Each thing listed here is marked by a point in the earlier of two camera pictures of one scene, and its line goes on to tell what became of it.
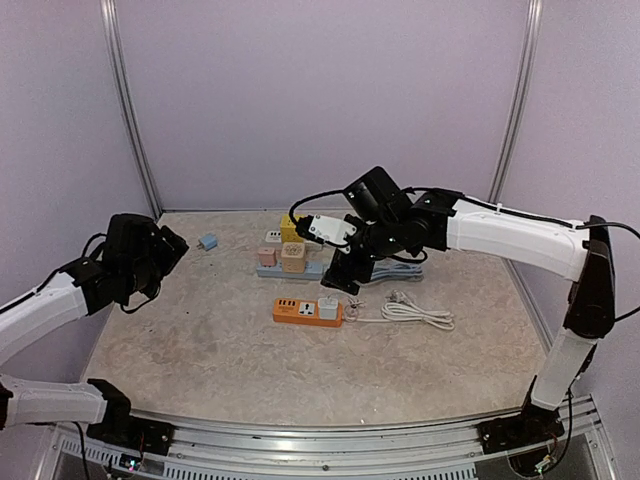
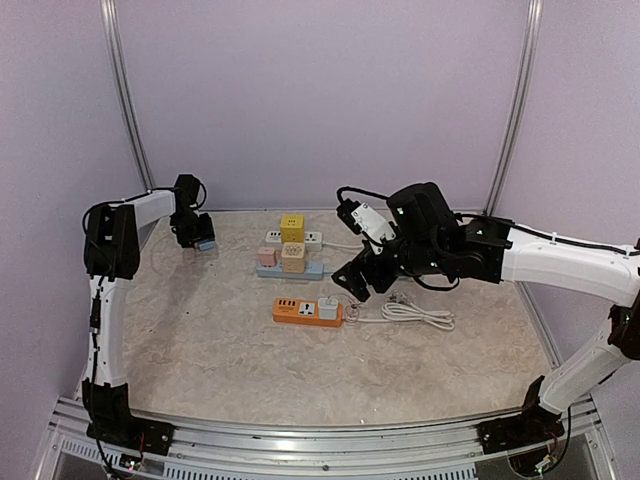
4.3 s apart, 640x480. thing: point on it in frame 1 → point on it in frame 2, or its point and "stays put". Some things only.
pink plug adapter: (267, 256) stays put
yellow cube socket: (289, 232) stays put
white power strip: (274, 239) stays put
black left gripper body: (161, 264) → (193, 229)
